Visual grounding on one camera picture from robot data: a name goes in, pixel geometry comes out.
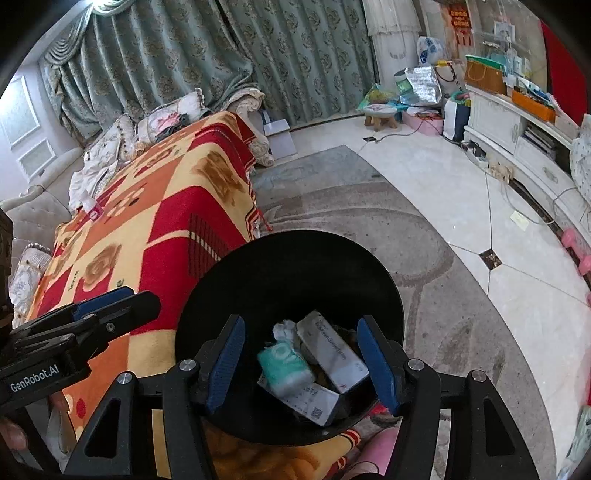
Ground white crumpled cloth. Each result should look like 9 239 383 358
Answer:
68 154 116 210

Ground beige frilled pillow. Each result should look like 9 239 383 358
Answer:
136 88 206 139

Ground printed red and yellow blanket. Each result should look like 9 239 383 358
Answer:
28 111 365 480

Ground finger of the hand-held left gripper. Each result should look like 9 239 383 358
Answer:
14 286 136 344
74 292 162 358

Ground white lace cloth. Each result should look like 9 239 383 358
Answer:
569 115 591 204

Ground white lace-covered cabinet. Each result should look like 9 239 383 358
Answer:
362 0 421 79

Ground red hanging decoration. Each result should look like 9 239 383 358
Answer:
445 2 474 47

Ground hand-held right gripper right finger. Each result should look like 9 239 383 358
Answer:
356 315 541 480

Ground black round bin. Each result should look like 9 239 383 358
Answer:
174 231 406 446

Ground white television cabinet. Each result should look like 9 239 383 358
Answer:
462 88 591 217

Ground white and navy bag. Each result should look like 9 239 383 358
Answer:
443 97 472 141

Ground white box on floor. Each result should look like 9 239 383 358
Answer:
263 119 296 158

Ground orange box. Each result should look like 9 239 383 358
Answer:
512 90 557 123

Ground large white medicine box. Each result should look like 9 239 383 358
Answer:
257 374 340 428

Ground grey tufted sofa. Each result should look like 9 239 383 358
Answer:
0 148 84 259

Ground long white medicine box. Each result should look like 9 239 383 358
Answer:
295 310 370 394

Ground pink box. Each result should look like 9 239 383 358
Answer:
402 108 446 136

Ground grey lace-trimmed pillow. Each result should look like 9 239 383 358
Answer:
9 244 52 324

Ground orange gift bag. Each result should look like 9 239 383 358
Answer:
464 55 508 95

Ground green patterned curtain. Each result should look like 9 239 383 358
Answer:
39 0 375 139

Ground cream patterned pillow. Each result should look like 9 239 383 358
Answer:
83 113 137 185

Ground green plastic bags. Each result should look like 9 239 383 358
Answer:
358 83 402 112

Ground teal and white tissue pack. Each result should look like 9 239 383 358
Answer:
256 340 315 398

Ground person's leg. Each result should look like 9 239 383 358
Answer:
346 427 402 480

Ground red cloth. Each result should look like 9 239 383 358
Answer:
540 21 587 125

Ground pile of clothes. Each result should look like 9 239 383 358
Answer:
154 111 190 139

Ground person's left hand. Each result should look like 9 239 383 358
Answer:
0 420 29 452

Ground small wooden stool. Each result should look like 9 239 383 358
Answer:
364 104 399 130

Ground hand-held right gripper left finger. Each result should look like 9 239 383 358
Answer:
62 315 246 480

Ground white and blue plastic bag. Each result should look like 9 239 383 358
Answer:
417 36 446 65

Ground pink dumbbell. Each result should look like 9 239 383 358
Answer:
561 226 591 273

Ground silver foil bag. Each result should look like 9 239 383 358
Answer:
404 66 443 106

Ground grey patterned rug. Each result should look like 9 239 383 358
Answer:
249 145 557 480

